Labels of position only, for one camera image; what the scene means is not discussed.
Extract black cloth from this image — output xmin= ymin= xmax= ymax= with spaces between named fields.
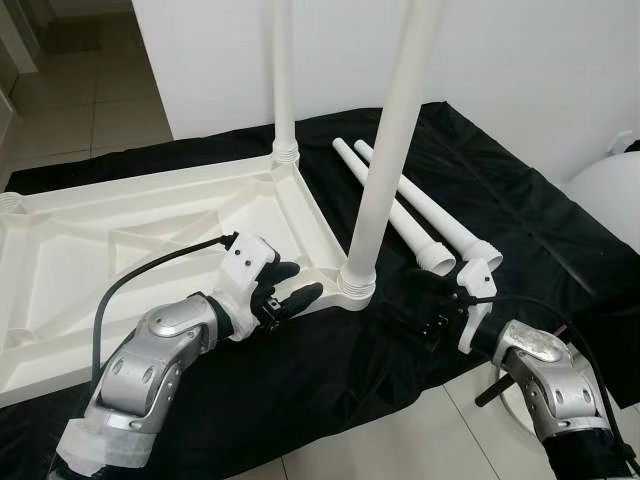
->
xmin=0 ymin=100 xmax=640 ymax=480

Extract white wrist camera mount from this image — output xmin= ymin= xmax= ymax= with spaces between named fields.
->
xmin=455 ymin=258 xmax=501 ymax=353
xmin=222 ymin=235 xmax=281 ymax=321

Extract white plastic table leg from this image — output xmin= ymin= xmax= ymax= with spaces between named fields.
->
xmin=338 ymin=0 xmax=448 ymax=301
xmin=268 ymin=0 xmax=301 ymax=166
xmin=354 ymin=139 xmax=504 ymax=267
xmin=332 ymin=139 xmax=456 ymax=276

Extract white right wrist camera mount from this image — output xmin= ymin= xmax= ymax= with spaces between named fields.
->
xmin=455 ymin=258 xmax=501 ymax=353

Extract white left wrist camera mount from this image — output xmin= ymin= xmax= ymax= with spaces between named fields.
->
xmin=222 ymin=235 xmax=281 ymax=321

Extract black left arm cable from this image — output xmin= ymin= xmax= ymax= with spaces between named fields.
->
xmin=90 ymin=233 xmax=239 ymax=386

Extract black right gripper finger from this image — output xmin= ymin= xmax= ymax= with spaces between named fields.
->
xmin=405 ymin=268 xmax=456 ymax=303
xmin=395 ymin=308 xmax=449 ymax=353

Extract wall socket with black plug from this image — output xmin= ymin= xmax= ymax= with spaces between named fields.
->
xmin=612 ymin=128 xmax=640 ymax=153

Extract white door frame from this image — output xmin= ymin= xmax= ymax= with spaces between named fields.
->
xmin=0 ymin=0 xmax=41 ymax=76

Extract white plastic table top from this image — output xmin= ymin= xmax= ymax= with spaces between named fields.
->
xmin=0 ymin=148 xmax=379 ymax=409

